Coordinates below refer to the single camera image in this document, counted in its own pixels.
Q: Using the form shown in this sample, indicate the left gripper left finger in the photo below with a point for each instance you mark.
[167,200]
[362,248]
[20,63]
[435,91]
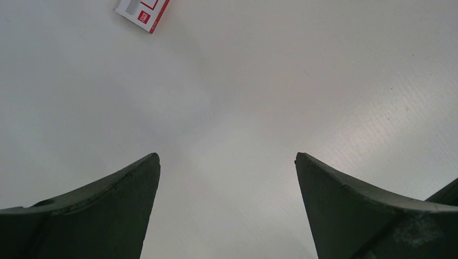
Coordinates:
[107,218]

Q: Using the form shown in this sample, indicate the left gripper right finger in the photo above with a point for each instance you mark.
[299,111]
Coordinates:
[350,218]

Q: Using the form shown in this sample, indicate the red white staple box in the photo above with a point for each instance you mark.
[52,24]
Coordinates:
[144,13]

